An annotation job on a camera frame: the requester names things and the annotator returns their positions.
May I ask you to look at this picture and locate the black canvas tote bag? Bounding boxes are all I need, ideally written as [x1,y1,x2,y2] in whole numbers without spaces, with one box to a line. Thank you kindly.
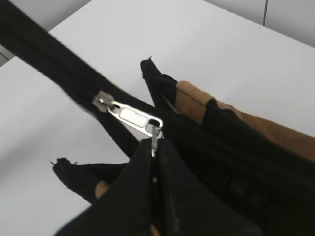
[0,0,315,236]

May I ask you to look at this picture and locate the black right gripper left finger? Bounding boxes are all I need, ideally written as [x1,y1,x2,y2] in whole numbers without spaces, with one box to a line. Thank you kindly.
[53,139,158,236]

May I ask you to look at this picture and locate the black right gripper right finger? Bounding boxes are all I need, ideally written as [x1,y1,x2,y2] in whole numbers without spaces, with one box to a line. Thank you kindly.
[157,139,263,236]

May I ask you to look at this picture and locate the silver zipper pull with ring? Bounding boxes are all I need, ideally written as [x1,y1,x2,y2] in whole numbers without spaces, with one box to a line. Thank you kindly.
[92,91,163,158]

